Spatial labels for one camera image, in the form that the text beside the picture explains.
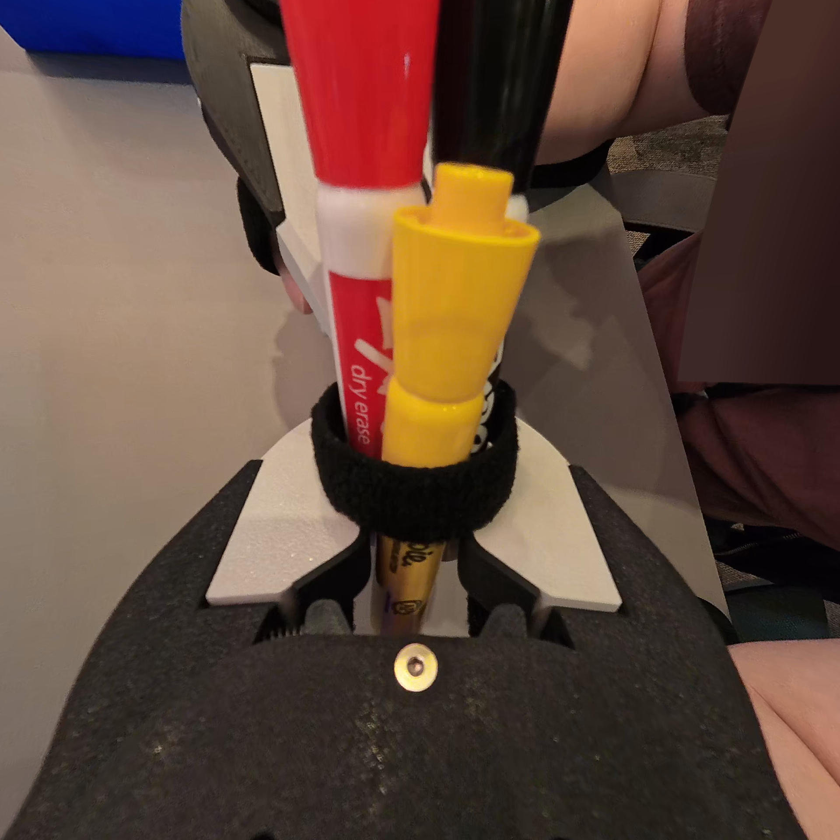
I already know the person's right hand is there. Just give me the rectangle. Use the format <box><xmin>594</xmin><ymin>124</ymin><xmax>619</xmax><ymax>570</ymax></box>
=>
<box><xmin>281</xmin><ymin>266</ymin><xmax>316</xmax><ymax>319</ymax></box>

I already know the blue plastic bin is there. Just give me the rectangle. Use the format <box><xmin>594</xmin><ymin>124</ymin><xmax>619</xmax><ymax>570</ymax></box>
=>
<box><xmin>0</xmin><ymin>0</ymin><xmax>188</xmax><ymax>63</ymax></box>

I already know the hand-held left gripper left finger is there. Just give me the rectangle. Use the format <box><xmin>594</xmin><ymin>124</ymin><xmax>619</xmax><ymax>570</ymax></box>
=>
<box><xmin>205</xmin><ymin>419</ymin><xmax>374</xmax><ymax>619</ymax></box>

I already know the black hook-and-loop strap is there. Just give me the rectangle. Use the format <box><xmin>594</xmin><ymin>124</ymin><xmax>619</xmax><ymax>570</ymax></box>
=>
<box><xmin>310</xmin><ymin>379</ymin><xmax>519</xmax><ymax>542</ymax></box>

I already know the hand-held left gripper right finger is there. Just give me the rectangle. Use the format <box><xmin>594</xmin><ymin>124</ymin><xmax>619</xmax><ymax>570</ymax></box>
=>
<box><xmin>459</xmin><ymin>422</ymin><xmax>623</xmax><ymax>621</ymax></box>

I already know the black capped marker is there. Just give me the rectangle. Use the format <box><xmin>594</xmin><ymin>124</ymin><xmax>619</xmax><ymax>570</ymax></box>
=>
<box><xmin>433</xmin><ymin>0</ymin><xmax>575</xmax><ymax>454</ymax></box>

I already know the red capped marker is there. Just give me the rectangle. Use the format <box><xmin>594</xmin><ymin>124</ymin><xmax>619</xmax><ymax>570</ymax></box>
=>
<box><xmin>279</xmin><ymin>0</ymin><xmax>442</xmax><ymax>460</ymax></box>

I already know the yellow highlighter marker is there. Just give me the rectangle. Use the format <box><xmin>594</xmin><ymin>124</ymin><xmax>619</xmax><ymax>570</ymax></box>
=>
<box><xmin>369</xmin><ymin>163</ymin><xmax>542</xmax><ymax>636</ymax></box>

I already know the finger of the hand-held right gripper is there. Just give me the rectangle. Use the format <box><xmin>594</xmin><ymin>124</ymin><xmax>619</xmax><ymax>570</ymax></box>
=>
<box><xmin>249</xmin><ymin>59</ymin><xmax>337</xmax><ymax>340</ymax></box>

